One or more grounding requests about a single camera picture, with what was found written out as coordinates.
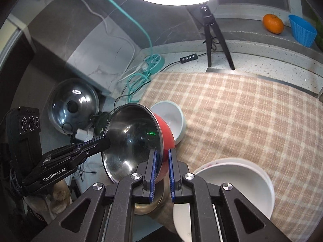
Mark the checked cloth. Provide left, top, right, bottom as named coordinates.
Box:
left=137, top=72, right=323, bottom=232

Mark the person's left hand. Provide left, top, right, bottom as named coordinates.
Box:
left=24, top=181, right=70, bottom=222

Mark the white bowl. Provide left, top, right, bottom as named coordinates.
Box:
left=149, top=101, right=187, bottom=145

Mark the gold steel bowl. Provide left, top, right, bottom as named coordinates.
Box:
left=134, top=178, right=169, bottom=216

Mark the floral white plate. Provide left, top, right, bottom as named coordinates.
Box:
left=173, top=158, right=275, bottom=242

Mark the blue ribbed cup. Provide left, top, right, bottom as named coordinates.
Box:
left=288, top=14, right=318, bottom=48

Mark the glass pot lid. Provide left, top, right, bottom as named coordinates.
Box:
left=47, top=79, right=100, bottom=134

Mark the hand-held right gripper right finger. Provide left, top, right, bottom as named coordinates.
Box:
left=168, top=149, right=290, bottom=242

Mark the red steel bowl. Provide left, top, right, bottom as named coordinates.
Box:
left=101, top=103, right=175, bottom=184

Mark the teal cable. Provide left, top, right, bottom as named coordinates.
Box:
left=87, top=0, right=158, bottom=104

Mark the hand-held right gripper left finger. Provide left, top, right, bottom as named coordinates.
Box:
left=30, top=149, right=163, bottom=242

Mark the black cable with inline controller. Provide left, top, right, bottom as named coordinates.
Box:
left=113, top=37, right=222, bottom=106

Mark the orange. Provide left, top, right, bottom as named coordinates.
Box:
left=262, top=14, right=285, bottom=34

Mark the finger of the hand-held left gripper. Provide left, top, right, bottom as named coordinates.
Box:
left=40, top=137, right=106, bottom=163
left=72, top=137, right=111, bottom=159

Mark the white charger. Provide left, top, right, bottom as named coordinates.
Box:
left=76, top=128, right=92, bottom=142

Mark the black tripod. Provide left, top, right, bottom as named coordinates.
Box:
left=187, top=2, right=236, bottom=70

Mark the white cable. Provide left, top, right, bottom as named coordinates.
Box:
left=64, top=0, right=149, bottom=81

